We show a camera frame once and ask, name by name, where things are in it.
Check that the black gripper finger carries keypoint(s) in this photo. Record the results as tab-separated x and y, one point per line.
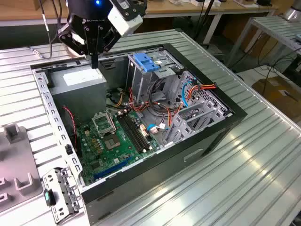
73	43
109	40

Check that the perforated metal disk bay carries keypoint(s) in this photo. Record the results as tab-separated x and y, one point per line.
182	131

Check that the blue plastic drive latch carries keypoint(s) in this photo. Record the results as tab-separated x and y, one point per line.
145	62

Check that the grey power supply unit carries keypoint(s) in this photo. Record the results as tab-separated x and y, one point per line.
77	94

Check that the metal optical drive cage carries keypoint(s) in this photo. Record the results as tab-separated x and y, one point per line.
138	82

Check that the wooden desk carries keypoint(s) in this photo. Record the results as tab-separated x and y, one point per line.
14	13

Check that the black RAM slot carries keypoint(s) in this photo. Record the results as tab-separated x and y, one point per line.
135	131
142	129
138	130
131	133

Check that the white board connector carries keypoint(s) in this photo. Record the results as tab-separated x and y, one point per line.
144	131

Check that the CPU socket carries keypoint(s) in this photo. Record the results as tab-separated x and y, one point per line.
112	142

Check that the black case rim clip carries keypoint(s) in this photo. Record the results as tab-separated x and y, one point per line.
68	150

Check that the green motherboard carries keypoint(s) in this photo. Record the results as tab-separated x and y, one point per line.
122	148

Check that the blue expansion slot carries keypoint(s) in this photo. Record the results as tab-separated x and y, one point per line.
113	169

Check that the grey parts rack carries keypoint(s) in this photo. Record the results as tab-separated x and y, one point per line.
16	160

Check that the black open PC case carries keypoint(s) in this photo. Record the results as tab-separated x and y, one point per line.
164	179

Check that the brown boxes under desk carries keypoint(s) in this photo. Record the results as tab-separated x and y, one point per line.
258	40

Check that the teal plastic clip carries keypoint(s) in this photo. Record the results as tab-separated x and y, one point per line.
49	197

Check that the metal slat side table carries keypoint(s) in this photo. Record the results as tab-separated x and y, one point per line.
277	28

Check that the brown cardboard box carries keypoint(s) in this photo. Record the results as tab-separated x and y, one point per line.
277	94

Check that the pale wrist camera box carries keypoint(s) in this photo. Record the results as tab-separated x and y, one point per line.
124	22

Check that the metal slot retention bracket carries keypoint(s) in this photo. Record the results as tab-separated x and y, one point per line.
65	188

